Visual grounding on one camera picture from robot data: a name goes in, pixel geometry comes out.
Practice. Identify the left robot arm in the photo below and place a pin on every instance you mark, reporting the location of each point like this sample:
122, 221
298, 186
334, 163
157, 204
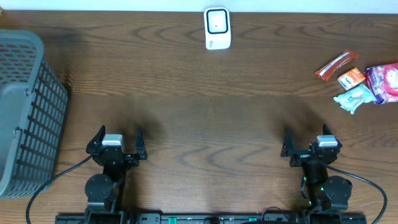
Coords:
105, 190

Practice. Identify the white barcode scanner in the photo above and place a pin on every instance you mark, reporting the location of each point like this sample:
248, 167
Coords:
217, 26

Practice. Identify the orange brown snack bar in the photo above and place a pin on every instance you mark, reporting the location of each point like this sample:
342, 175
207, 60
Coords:
328, 70

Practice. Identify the purple red snack pack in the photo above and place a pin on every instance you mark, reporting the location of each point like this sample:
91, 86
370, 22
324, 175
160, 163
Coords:
382, 81

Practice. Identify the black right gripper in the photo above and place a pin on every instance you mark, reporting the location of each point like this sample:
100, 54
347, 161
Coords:
311, 156

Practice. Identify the orange small snack packet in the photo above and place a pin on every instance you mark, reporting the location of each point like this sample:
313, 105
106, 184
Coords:
351, 79

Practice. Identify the teal snack packet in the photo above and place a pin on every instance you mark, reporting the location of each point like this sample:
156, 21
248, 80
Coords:
353, 98

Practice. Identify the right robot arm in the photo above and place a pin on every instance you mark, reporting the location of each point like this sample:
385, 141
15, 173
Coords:
328, 195

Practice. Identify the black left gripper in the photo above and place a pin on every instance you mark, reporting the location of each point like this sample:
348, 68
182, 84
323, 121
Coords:
116, 156

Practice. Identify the grey plastic mesh basket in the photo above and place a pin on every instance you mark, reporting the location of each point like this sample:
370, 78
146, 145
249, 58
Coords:
34, 107

